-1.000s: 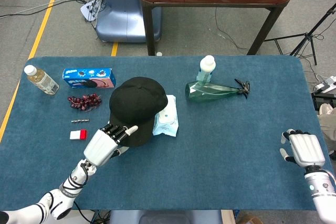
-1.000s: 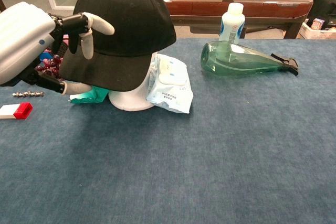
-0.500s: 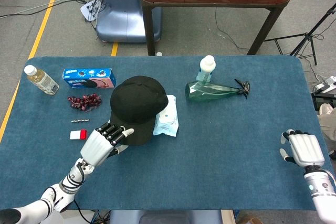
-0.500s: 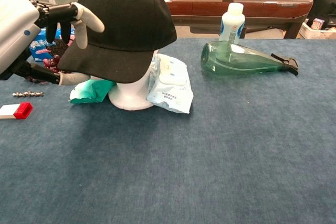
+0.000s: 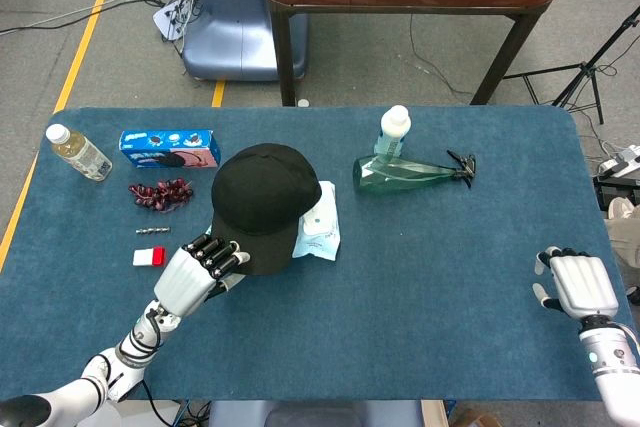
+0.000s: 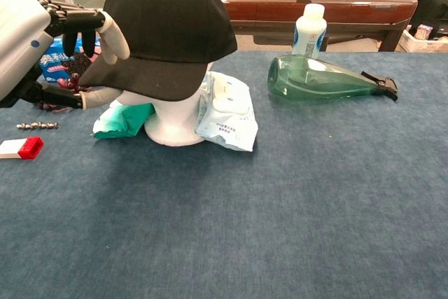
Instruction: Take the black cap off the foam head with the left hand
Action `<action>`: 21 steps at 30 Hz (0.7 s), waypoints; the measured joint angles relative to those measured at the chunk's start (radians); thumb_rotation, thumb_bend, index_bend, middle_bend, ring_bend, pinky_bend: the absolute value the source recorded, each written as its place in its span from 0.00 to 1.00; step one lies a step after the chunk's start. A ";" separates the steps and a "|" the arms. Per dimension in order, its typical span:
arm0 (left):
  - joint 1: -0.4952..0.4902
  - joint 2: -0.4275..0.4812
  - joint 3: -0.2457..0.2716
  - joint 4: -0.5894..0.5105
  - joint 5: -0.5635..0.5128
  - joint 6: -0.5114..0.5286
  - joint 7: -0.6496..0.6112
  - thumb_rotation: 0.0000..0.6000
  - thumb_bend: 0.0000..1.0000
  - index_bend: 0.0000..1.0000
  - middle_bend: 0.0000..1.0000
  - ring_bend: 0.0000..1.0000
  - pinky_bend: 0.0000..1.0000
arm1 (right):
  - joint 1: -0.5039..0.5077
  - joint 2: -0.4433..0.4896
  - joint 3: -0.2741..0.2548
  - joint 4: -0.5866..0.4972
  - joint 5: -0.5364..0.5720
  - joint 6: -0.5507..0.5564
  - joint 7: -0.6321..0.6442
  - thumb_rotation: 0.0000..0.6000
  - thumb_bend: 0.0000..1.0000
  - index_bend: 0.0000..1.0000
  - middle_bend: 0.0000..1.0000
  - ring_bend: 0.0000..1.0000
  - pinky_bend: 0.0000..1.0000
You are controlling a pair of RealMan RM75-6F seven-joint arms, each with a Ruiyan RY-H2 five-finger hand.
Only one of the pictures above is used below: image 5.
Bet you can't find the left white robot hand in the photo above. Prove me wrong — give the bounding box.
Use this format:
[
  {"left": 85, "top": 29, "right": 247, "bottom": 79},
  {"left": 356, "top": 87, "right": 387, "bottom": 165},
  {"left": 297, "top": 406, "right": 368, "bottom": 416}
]
[{"left": 153, "top": 233, "right": 251, "bottom": 319}]

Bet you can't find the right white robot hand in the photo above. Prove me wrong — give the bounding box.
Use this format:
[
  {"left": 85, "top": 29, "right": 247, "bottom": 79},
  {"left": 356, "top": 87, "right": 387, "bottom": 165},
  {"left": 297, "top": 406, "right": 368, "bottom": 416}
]
[{"left": 532, "top": 246, "right": 621, "bottom": 321}]

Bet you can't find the black baseball cap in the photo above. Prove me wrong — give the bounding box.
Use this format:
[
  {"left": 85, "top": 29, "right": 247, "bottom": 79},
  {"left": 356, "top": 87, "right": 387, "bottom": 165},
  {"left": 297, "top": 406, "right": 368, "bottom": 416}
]
[{"left": 210, "top": 142, "right": 323, "bottom": 277}]

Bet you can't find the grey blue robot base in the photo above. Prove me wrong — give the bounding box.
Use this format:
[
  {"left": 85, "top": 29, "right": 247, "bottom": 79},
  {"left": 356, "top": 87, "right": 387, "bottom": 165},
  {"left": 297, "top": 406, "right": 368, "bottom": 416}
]
[{"left": 207, "top": 399, "right": 424, "bottom": 427}]

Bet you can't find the small white red box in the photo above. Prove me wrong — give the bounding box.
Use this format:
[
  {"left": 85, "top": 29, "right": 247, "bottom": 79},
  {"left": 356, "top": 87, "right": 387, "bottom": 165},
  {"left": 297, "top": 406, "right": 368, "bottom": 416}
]
[{"left": 132, "top": 246, "right": 167, "bottom": 267}]

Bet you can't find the khaki trouser leg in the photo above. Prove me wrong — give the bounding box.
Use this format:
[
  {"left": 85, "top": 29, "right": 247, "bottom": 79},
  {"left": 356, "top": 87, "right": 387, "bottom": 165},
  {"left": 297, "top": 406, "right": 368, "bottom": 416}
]
[{"left": 604, "top": 214, "right": 640, "bottom": 273}]

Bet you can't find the white sneaker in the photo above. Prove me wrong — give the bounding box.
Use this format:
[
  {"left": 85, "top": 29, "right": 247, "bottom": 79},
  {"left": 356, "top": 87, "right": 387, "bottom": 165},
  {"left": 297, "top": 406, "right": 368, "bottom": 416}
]
[{"left": 607, "top": 196, "right": 636, "bottom": 221}]

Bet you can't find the dark red grape bunch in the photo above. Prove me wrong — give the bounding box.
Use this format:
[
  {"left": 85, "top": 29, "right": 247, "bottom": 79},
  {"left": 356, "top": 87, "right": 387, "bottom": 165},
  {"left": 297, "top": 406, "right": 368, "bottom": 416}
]
[{"left": 128, "top": 177, "right": 195, "bottom": 211}]

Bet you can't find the black floor device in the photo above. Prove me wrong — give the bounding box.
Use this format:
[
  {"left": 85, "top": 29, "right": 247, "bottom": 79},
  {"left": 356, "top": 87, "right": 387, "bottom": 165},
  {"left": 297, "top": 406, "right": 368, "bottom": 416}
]
[{"left": 593, "top": 175, "right": 627, "bottom": 218}]

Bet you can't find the white power strip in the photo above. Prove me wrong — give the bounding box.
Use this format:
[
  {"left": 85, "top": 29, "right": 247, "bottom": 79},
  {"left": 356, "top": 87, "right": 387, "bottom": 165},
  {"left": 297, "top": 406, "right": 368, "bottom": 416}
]
[{"left": 597, "top": 144, "right": 640, "bottom": 179}]

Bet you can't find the blue cookie box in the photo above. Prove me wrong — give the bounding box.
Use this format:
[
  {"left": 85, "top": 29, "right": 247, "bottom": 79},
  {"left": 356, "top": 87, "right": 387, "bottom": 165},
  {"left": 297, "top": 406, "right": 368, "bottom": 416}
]
[{"left": 118, "top": 129, "right": 222, "bottom": 169}]

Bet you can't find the light blue wet wipes pack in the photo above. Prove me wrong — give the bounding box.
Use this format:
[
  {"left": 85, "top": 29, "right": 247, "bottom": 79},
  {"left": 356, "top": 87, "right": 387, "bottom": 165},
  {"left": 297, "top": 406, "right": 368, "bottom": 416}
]
[{"left": 291, "top": 180, "right": 342, "bottom": 262}]

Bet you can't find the clear plastic water bottle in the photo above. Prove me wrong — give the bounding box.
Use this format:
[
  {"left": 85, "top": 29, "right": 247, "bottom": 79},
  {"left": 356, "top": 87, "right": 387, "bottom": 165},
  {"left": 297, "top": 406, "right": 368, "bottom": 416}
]
[{"left": 45, "top": 123, "right": 114, "bottom": 182}]

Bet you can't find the brown cardboard piece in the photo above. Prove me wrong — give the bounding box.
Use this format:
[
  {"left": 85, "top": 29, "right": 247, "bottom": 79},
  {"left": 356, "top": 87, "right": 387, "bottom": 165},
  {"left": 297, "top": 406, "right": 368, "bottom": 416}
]
[{"left": 422, "top": 399, "right": 497, "bottom": 427}]

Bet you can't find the black tripod stand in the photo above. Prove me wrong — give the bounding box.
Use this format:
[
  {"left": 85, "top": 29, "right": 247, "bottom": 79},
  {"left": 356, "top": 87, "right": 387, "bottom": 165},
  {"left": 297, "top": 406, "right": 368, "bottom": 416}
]
[{"left": 503, "top": 4, "right": 640, "bottom": 126}]

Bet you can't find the green spray bottle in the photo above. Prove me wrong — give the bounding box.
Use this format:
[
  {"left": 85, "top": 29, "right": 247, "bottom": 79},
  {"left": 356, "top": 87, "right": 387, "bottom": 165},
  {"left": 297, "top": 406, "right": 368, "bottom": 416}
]
[{"left": 352, "top": 149, "right": 477, "bottom": 194}]

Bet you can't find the white milk bottle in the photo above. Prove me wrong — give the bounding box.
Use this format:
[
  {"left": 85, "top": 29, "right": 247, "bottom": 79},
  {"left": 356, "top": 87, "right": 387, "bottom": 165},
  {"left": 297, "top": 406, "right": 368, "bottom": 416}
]
[{"left": 372, "top": 104, "right": 413, "bottom": 158}]

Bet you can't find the blue grey machine base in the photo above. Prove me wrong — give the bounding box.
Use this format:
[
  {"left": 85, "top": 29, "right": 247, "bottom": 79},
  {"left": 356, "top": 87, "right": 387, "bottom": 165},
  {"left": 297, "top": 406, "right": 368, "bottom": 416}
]
[{"left": 180, "top": 0, "right": 309, "bottom": 82}]

